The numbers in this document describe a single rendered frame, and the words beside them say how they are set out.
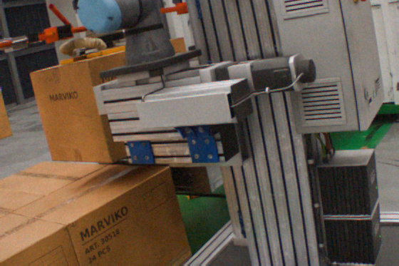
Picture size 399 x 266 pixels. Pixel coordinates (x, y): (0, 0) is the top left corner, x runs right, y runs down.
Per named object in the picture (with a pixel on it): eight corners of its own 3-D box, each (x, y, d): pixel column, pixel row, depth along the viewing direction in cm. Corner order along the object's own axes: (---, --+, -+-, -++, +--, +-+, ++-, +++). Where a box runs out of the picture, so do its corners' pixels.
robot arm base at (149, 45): (184, 52, 138) (178, 20, 136) (155, 60, 125) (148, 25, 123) (145, 59, 146) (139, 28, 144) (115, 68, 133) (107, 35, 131)
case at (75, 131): (140, 123, 243) (123, 48, 236) (201, 120, 219) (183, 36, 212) (51, 161, 196) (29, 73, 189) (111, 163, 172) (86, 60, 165)
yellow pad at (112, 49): (141, 45, 211) (139, 35, 210) (157, 43, 205) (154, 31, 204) (86, 59, 185) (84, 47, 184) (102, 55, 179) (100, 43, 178)
